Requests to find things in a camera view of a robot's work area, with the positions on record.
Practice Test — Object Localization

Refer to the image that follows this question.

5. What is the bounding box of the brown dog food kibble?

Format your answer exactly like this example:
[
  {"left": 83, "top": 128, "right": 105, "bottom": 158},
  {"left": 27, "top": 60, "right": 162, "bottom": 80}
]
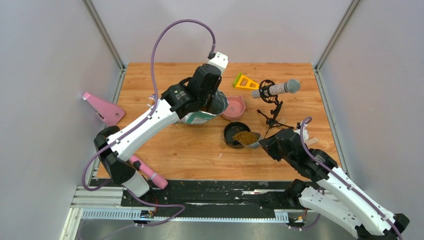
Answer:
[{"left": 232, "top": 131, "right": 260, "bottom": 145}]

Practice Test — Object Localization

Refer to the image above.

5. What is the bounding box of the small colourful figurine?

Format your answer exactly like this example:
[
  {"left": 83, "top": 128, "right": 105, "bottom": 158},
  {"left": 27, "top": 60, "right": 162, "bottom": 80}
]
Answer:
[{"left": 146, "top": 94, "right": 156, "bottom": 108}]

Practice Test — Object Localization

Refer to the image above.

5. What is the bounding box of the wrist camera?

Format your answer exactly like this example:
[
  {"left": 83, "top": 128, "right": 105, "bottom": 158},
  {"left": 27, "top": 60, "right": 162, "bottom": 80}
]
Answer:
[
  {"left": 207, "top": 52, "right": 229, "bottom": 75},
  {"left": 294, "top": 123, "right": 310, "bottom": 141}
]

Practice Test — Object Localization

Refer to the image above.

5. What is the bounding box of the pink pet bowl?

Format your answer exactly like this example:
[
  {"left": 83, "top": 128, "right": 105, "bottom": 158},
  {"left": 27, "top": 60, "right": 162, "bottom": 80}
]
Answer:
[{"left": 221, "top": 95, "right": 246, "bottom": 121}]

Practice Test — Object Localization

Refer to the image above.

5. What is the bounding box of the black pet bowl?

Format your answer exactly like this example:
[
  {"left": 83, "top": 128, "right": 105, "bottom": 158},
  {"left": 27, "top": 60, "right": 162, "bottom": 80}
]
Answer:
[{"left": 223, "top": 121, "right": 251, "bottom": 149}]

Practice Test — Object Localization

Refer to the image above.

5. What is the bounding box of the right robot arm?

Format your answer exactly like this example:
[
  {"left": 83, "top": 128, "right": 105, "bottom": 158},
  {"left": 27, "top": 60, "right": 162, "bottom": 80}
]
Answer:
[{"left": 259, "top": 129, "right": 410, "bottom": 240}]

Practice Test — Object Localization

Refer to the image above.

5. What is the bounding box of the silver metal scoop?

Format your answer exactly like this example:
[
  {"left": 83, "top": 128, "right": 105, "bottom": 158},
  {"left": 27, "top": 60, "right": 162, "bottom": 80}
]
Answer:
[{"left": 232, "top": 131, "right": 262, "bottom": 149}]

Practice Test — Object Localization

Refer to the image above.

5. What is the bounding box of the glitter silver microphone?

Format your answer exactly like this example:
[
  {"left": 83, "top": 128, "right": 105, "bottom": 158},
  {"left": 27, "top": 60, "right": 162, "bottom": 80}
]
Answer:
[{"left": 251, "top": 79, "right": 301, "bottom": 100}]

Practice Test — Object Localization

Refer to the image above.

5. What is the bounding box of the black mounting rail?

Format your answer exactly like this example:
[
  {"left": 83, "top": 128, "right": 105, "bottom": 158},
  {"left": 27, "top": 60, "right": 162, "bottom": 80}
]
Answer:
[{"left": 141, "top": 180, "right": 317, "bottom": 222}]

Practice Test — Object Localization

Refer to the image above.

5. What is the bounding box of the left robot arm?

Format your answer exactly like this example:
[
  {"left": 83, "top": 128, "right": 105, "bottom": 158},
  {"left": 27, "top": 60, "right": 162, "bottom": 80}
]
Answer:
[{"left": 94, "top": 61, "right": 227, "bottom": 207}]

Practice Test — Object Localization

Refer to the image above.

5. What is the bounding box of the yellow green triangular toy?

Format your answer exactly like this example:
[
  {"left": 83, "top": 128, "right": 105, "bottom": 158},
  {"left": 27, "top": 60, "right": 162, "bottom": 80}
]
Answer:
[{"left": 232, "top": 72, "right": 260, "bottom": 91}]

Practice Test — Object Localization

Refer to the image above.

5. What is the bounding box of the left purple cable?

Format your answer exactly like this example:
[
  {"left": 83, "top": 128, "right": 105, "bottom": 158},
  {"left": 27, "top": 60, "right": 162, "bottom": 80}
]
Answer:
[{"left": 81, "top": 19, "right": 217, "bottom": 192}]

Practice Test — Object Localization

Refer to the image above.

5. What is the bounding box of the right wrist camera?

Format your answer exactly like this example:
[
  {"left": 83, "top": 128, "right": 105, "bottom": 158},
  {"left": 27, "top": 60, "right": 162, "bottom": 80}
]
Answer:
[{"left": 294, "top": 123, "right": 310, "bottom": 141}]

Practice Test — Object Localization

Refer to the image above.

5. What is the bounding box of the small beige tape piece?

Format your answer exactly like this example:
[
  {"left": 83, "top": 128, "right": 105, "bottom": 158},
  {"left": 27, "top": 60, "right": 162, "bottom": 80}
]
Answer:
[{"left": 305, "top": 137, "right": 320, "bottom": 146}]

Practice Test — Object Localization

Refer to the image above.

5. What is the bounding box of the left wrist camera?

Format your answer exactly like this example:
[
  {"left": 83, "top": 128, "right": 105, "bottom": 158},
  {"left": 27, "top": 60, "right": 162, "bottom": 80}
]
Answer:
[{"left": 207, "top": 52, "right": 229, "bottom": 75}]

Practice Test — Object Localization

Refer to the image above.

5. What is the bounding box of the green dog food bag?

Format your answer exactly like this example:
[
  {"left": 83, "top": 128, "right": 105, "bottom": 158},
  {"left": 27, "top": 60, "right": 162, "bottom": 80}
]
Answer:
[{"left": 177, "top": 89, "right": 229, "bottom": 125}]

